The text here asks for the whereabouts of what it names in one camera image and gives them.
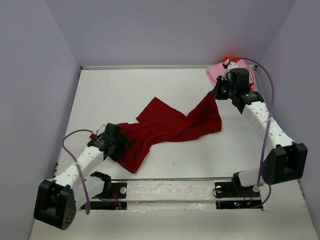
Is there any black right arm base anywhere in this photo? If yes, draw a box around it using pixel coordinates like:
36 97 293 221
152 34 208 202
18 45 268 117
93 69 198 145
212 173 263 210

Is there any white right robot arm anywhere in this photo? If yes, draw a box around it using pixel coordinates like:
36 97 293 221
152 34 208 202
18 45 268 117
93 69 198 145
212 66 308 196

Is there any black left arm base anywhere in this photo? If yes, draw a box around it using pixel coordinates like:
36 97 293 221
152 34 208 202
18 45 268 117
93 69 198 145
86 171 127 211

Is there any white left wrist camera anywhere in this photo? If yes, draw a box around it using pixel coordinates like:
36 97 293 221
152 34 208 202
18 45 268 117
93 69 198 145
92 124 106 136

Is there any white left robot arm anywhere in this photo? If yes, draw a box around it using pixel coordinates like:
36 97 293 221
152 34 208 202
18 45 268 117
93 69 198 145
33 123 132 230

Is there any orange t shirt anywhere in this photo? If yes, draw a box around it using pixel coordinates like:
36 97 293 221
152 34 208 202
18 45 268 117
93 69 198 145
222 56 235 63

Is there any dark red t shirt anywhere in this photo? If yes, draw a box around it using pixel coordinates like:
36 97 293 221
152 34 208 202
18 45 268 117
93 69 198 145
116 92 222 174

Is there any pink t shirt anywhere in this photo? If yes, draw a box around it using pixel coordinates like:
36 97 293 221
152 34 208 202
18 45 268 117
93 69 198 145
205 59 257 92

